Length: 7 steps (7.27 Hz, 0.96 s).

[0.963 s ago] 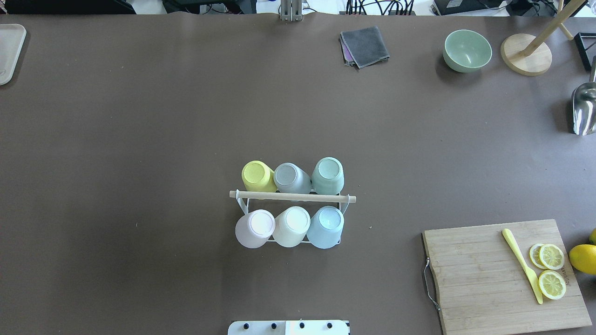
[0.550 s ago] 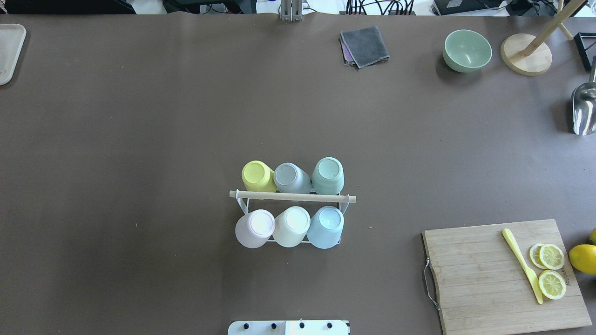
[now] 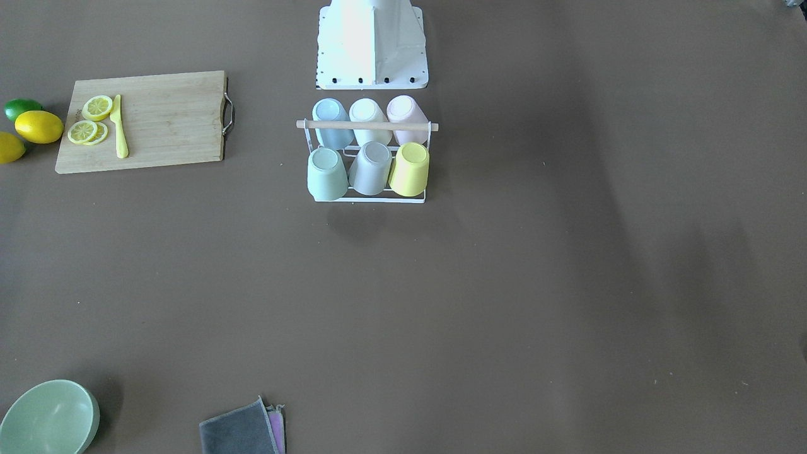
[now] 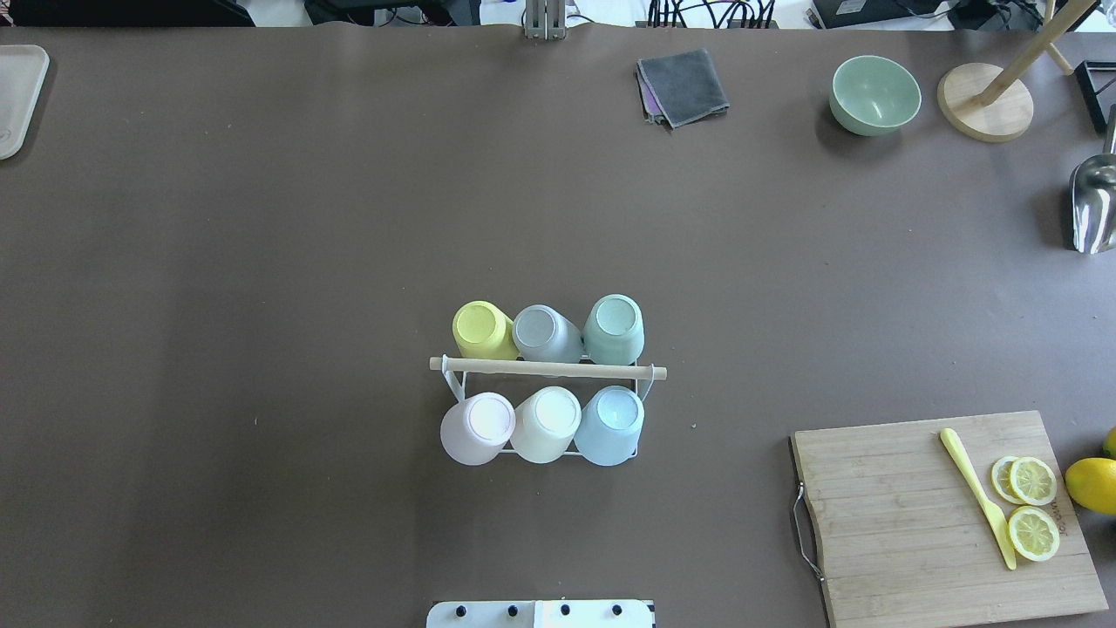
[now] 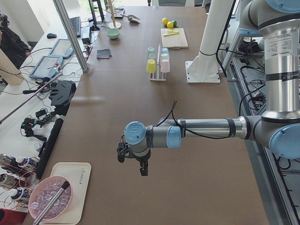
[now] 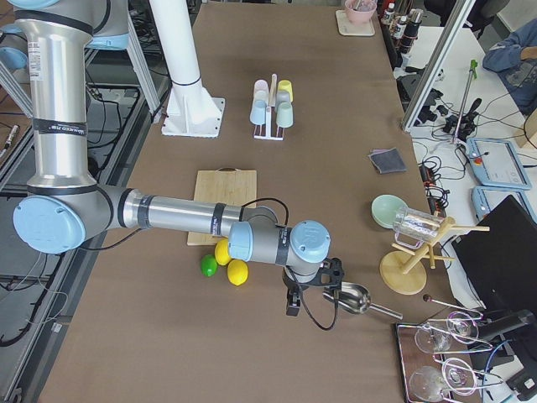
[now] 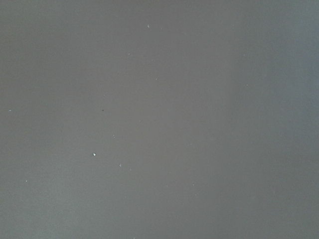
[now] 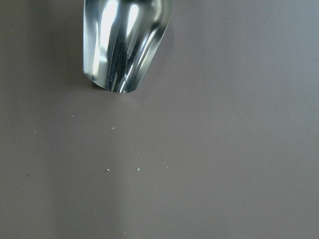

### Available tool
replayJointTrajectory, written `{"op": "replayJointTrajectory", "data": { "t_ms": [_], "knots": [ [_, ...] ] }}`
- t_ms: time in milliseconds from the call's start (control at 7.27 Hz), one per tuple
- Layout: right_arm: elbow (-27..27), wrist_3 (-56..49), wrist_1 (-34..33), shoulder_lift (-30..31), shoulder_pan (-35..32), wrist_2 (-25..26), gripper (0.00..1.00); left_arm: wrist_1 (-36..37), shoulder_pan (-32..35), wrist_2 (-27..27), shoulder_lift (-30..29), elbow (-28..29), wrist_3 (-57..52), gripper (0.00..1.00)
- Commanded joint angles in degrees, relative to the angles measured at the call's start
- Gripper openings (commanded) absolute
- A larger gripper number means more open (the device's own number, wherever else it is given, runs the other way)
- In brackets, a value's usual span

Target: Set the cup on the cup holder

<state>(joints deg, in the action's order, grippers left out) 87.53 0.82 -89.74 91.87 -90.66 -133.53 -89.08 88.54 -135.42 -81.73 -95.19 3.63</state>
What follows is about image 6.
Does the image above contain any pink cup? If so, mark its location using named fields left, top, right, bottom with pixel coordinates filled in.
left=253, top=80, right=269, bottom=102

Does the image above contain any wine glass upper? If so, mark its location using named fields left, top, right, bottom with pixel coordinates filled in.
left=414, top=311, right=478, bottom=353

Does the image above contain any green cup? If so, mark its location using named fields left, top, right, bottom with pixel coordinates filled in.
left=276, top=102, right=294, bottom=128

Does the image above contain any green lime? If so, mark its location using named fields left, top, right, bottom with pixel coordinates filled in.
left=201, top=254, right=219, bottom=277

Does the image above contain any metal rod with green clip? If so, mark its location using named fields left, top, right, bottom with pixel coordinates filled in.
left=452, top=60, right=481, bottom=146

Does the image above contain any teach pendant near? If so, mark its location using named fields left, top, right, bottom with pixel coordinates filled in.
left=471, top=186, right=536, bottom=221

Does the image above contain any white cup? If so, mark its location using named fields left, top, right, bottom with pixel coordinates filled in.
left=253, top=89, right=269, bottom=107

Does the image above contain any black laptop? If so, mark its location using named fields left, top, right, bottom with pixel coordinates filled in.
left=452, top=196, right=536, bottom=312

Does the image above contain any aluminium frame post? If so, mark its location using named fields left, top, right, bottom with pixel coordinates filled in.
left=401, top=0, right=476, bottom=133

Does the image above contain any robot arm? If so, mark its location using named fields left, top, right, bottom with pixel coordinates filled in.
left=13, top=1, right=343, bottom=316

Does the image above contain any white wire cup holder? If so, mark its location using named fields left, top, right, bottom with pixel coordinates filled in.
left=250, top=73, right=284, bottom=140

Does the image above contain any wine glass lower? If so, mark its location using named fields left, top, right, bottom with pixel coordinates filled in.
left=409, top=358, right=477, bottom=402

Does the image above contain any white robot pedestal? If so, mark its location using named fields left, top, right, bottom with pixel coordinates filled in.
left=150, top=0, right=225, bottom=139

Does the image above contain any person in blue sweater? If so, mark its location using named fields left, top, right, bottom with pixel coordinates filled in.
left=482, top=18, right=536, bottom=115

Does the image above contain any metal scoop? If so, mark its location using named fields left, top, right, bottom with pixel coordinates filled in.
left=337, top=281, right=403, bottom=321

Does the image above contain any yellow lemon front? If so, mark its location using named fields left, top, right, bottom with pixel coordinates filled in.
left=227, top=259, right=249, bottom=286

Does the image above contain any wooden cutting board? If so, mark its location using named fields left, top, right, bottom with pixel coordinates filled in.
left=186, top=169, right=258, bottom=247

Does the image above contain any teach pendant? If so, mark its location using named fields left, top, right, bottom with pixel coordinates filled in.
left=466, top=138, right=532, bottom=190
left=471, top=186, right=536, bottom=221

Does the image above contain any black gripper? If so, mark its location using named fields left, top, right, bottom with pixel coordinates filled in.
left=282, top=268, right=301, bottom=317

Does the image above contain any wine glass rack tray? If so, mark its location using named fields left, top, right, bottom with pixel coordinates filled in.
left=394, top=323, right=493, bottom=402

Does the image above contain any grey cup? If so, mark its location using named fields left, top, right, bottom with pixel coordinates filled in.
left=275, top=90, right=291, bottom=107

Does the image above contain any grey folded cloth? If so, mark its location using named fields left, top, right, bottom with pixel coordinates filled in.
left=368, top=148, right=407, bottom=175

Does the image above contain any beige tray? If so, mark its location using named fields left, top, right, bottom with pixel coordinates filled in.
left=336, top=10, right=375, bottom=37

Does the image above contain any yellow lemon near board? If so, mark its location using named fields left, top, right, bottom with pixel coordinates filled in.
left=214, top=238, right=232, bottom=266

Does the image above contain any clear glass mug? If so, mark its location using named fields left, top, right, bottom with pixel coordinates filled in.
left=393, top=207, right=444, bottom=249

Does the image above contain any teach pendant far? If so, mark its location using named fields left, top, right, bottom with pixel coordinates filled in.
left=466, top=138, right=532, bottom=190

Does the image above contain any pink bowl with ice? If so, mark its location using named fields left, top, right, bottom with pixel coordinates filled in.
left=344, top=0, right=377, bottom=24

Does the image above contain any blue cup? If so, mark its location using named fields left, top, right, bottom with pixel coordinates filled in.
left=249, top=104, right=267, bottom=126

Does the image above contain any green bowl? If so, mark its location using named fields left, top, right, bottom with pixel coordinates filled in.
left=371, top=194, right=408, bottom=229

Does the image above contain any wooden mug tree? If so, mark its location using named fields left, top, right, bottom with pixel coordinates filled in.
left=379, top=217, right=490, bottom=296

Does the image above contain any yellow cup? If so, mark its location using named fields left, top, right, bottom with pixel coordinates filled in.
left=278, top=80, right=294, bottom=102

